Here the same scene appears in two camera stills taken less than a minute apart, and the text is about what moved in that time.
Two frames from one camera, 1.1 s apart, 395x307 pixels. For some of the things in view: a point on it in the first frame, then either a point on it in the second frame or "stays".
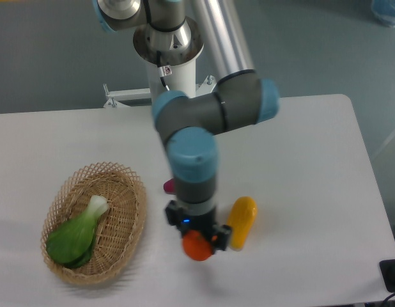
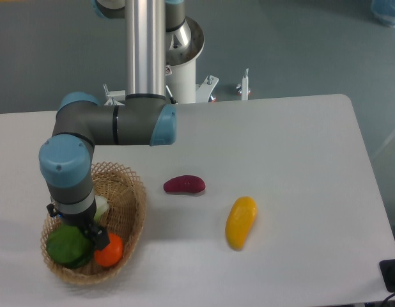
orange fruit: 195,247 → 109,255
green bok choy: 72,245 stays
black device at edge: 391,270 stays
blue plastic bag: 388,11 stays
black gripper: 203,224 → 98,233
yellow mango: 241,216 stays
